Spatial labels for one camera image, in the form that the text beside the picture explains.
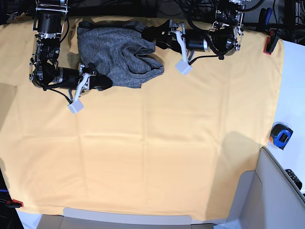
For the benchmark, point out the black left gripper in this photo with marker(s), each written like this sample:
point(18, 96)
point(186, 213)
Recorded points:
point(164, 36)

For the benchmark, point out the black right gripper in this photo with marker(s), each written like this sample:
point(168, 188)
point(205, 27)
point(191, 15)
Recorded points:
point(96, 80)

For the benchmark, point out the grey long-sleeve T-shirt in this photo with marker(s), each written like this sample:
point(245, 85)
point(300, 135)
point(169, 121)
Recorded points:
point(117, 50)

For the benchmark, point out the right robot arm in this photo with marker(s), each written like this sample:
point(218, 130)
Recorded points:
point(51, 25)

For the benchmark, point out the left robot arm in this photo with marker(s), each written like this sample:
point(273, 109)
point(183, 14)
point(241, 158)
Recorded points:
point(221, 38)

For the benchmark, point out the yellow table cloth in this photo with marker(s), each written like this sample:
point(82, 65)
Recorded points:
point(175, 147)

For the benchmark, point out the red black clamp right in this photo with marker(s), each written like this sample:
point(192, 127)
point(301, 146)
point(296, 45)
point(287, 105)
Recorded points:
point(271, 41)

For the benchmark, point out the red black clamp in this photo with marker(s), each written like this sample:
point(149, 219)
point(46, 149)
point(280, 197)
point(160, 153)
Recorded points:
point(13, 204)
point(271, 41)

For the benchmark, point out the blue black tape measure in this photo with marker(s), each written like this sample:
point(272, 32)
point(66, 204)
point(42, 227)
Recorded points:
point(280, 135)

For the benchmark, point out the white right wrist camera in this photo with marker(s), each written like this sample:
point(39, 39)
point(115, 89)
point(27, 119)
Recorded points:
point(75, 106)

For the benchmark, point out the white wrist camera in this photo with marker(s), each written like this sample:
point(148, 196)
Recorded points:
point(183, 67)
point(75, 106)

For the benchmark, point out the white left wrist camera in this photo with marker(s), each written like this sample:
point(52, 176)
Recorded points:
point(183, 67)

